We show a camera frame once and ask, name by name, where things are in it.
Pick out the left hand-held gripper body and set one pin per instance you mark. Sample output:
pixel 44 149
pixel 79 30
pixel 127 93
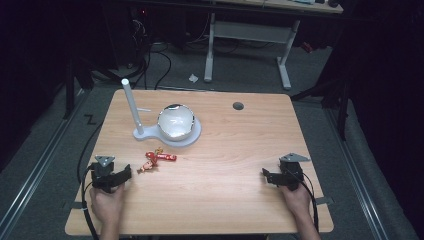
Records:
pixel 101 173

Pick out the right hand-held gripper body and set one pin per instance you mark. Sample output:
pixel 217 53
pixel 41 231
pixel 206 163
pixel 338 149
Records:
pixel 292 173

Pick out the person's left hand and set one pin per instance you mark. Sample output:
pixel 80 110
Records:
pixel 107 204

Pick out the person's right hand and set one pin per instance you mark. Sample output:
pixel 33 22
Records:
pixel 297 200

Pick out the red and gold candy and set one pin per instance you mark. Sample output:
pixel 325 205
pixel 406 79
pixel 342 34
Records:
pixel 148 165

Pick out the small gold candy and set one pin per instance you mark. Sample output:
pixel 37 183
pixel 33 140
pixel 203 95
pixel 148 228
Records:
pixel 159 150

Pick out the red candy bar wrapper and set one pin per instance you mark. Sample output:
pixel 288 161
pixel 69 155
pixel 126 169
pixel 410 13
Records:
pixel 162 156

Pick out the grey tape strip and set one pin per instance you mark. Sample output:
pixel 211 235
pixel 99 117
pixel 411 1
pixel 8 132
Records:
pixel 324 200

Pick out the white stand with pole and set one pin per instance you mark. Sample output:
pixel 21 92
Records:
pixel 146 131

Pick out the white bowl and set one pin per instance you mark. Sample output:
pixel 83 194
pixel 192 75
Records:
pixel 175 122

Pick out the black metal stand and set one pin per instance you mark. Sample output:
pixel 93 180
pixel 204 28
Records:
pixel 341 110
pixel 69 90

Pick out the white paper scrap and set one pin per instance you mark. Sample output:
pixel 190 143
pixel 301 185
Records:
pixel 193 78

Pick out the desk with white legs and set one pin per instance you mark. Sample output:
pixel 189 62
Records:
pixel 250 31

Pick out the metal floor rail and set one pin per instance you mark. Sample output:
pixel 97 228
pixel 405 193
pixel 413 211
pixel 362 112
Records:
pixel 356 173
pixel 36 166

